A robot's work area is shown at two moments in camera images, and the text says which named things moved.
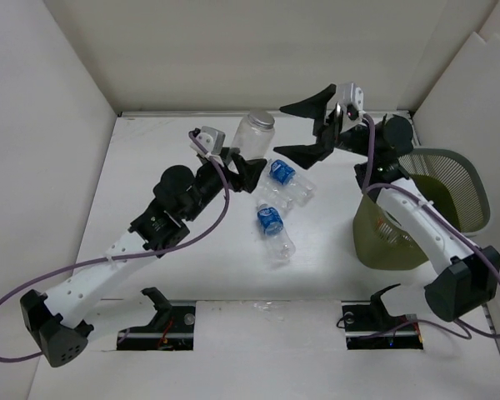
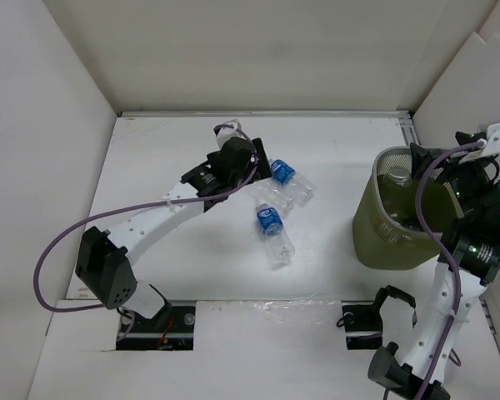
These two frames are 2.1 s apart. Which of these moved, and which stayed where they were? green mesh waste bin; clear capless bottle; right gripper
Moved: clear capless bottle; right gripper
Stayed: green mesh waste bin
